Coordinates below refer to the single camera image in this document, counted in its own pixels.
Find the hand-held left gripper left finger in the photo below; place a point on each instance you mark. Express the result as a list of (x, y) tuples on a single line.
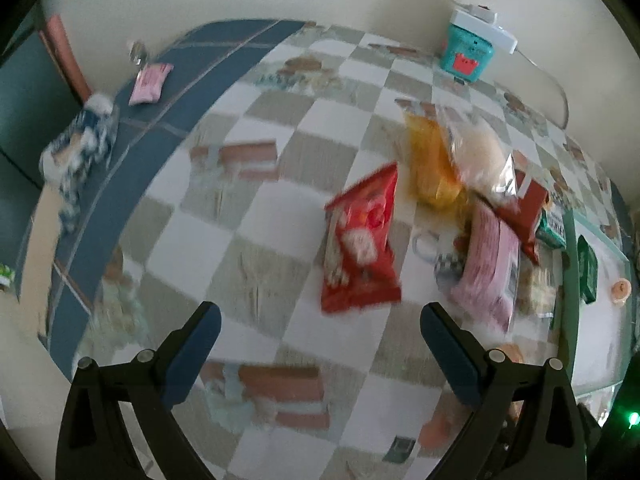
[(192, 355)]

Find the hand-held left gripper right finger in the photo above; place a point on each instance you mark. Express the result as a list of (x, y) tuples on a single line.
[(450, 355)]

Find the white tray with teal rim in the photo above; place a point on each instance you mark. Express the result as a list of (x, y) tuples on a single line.
[(600, 335)]

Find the pink snack packet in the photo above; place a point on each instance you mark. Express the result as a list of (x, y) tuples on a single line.
[(487, 260)]

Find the orange jelly cup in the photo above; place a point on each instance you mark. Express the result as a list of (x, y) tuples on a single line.
[(621, 290)]

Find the large red snack bag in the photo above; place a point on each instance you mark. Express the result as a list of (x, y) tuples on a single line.
[(360, 240)]

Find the dark green snack packet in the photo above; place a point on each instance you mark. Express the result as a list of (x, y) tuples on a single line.
[(586, 270)]

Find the red snack packet white stripe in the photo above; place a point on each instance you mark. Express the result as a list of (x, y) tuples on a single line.
[(525, 210)]

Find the green white snack packet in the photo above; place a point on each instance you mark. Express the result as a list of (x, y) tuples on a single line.
[(552, 227)]

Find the orange snack packet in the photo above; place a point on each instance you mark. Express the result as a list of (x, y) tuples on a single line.
[(430, 160)]

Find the round bread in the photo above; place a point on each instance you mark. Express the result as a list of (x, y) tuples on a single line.
[(475, 150)]

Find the checked printed tablecloth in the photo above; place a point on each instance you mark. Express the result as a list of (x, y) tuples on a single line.
[(280, 260)]

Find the blue white patterned cloth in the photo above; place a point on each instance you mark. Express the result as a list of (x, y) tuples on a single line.
[(80, 145)]

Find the blue tiled table cover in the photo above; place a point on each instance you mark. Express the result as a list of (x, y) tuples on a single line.
[(165, 105)]

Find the small pink packet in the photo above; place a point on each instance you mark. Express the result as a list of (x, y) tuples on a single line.
[(149, 82)]

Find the dark teal cabinet door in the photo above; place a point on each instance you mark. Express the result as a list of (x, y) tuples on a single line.
[(25, 110)]

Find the teal box with red crab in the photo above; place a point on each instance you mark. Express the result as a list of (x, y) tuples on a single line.
[(465, 52)]

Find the crumpled foil wrapper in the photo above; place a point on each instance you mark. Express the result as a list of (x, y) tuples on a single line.
[(137, 52)]

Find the brown roll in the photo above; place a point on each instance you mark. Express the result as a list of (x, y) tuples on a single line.
[(62, 55)]

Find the white power strip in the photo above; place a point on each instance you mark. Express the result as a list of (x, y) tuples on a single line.
[(485, 27)]

